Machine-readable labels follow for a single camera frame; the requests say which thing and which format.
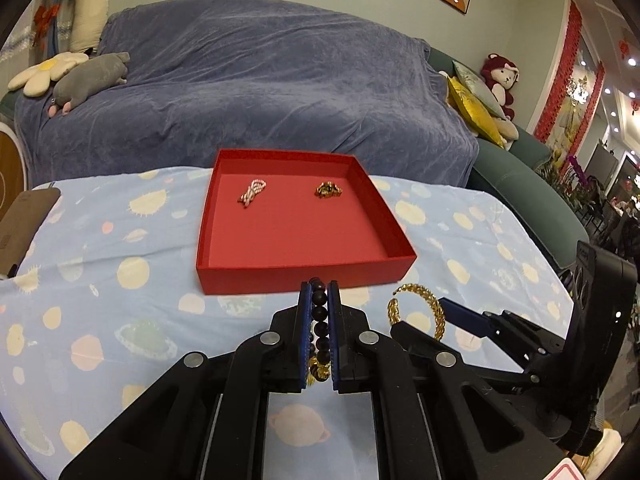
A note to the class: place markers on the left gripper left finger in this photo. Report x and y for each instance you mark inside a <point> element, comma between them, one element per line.
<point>205,417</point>

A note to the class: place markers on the white alpaca plush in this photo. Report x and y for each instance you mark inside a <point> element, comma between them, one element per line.
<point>90,17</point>

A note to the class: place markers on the gold yellow pillow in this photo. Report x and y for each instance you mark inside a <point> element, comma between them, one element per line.
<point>473,112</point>

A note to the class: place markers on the red door garland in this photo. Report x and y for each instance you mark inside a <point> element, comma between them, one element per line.
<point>562,75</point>

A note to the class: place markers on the red curtain bow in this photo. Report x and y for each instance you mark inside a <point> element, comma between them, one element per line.
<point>43,19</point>

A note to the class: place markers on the grey mole plush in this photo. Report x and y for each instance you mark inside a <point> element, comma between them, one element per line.
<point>85,80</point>

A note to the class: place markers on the gold chain bangle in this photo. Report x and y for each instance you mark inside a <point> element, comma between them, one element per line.
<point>431,320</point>

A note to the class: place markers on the round wooden white fan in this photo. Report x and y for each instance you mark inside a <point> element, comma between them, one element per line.
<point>13,173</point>

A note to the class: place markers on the green sofa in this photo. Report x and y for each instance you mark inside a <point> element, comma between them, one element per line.
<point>512,174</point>

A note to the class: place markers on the purple-blue sofa blanket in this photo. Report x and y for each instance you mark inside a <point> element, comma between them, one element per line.
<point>204,75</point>

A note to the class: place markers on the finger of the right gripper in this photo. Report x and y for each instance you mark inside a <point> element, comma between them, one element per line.
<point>533,349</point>

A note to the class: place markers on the red monkey plush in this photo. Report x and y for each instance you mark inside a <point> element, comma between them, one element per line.
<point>501,75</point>

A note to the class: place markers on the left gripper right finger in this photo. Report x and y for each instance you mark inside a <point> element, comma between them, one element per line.
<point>434,416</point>

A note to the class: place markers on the silver grey pillow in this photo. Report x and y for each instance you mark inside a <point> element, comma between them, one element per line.
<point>478,88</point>

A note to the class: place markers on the gold wide rings cluster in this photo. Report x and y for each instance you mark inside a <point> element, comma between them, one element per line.
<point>328,189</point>

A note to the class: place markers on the blue planet-print cloth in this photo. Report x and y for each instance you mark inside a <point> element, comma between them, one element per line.
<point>107,297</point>

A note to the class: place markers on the red cardboard tray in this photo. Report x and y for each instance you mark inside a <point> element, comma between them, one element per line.
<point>263,230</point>

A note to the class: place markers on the white flower cushion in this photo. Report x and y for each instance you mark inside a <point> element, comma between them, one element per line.
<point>36,80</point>

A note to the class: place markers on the brown phone case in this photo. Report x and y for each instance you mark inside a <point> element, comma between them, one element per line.
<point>20,225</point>

